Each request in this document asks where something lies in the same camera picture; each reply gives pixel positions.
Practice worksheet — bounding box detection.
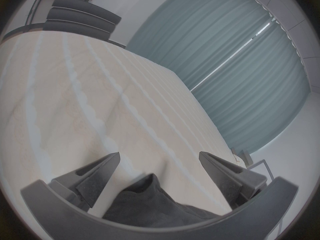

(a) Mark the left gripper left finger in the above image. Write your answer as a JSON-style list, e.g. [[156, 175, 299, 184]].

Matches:
[[50, 152, 121, 208]]

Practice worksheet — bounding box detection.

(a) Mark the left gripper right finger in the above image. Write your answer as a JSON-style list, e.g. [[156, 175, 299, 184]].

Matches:
[[199, 151, 267, 206]]

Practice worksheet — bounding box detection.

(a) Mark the black T-shirt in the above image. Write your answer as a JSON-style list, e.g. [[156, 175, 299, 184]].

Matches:
[[101, 173, 234, 228]]

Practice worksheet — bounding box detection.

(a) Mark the bed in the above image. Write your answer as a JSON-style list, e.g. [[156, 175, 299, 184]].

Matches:
[[0, 29, 273, 219]]

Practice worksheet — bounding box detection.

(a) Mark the white printed pillow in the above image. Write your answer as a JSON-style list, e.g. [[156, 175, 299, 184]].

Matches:
[[232, 152, 248, 168]]

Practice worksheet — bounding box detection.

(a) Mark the blue-green curtain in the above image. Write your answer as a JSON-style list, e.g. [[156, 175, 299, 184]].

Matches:
[[127, 0, 272, 91], [191, 21, 312, 158]]

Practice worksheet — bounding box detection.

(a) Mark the black chest of drawers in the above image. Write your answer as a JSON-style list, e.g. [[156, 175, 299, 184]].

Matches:
[[25, 0, 122, 39]]

